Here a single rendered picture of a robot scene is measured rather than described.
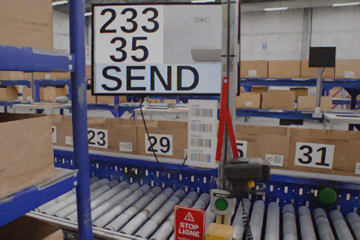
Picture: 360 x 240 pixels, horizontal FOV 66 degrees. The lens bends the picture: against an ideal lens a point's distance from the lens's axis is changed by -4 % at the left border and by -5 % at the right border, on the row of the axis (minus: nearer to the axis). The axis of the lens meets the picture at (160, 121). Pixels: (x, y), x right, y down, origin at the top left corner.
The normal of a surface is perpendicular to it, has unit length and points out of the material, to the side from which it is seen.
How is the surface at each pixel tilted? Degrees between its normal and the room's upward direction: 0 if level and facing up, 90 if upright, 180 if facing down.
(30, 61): 90
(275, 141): 90
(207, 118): 90
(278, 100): 89
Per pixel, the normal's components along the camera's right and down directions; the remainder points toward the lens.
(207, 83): -0.04, 0.07
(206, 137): -0.38, 0.13
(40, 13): 0.92, 0.05
